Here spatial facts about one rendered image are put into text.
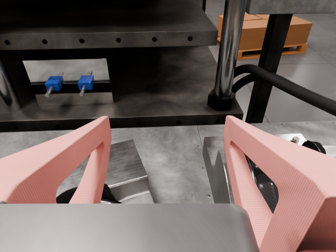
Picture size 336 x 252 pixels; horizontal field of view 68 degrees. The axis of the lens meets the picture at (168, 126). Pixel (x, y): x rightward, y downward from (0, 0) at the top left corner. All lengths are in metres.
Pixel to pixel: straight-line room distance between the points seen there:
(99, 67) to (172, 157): 0.40
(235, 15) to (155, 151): 0.44
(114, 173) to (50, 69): 0.53
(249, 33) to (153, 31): 2.66
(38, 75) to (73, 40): 0.18
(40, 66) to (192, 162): 0.59
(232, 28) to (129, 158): 0.49
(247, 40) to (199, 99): 2.54
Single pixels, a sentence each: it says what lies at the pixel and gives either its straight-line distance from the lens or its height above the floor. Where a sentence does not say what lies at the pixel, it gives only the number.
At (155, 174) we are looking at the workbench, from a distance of 0.64.
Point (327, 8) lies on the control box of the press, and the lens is 1.06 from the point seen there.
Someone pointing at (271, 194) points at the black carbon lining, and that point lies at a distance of 0.49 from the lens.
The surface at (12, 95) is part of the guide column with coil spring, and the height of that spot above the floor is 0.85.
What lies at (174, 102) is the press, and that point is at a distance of 0.93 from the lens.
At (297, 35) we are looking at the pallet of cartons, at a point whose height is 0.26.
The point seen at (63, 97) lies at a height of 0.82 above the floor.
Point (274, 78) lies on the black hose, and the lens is 0.84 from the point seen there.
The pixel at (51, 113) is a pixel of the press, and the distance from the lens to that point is 0.96.
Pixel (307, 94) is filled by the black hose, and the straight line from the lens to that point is 0.84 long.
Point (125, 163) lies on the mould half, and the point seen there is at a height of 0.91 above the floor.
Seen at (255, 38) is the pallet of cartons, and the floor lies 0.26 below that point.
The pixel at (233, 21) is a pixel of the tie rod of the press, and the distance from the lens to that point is 0.79.
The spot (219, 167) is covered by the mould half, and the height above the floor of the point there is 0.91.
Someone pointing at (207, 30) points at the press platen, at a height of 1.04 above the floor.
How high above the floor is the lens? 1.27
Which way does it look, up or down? 37 degrees down
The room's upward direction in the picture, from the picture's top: straight up
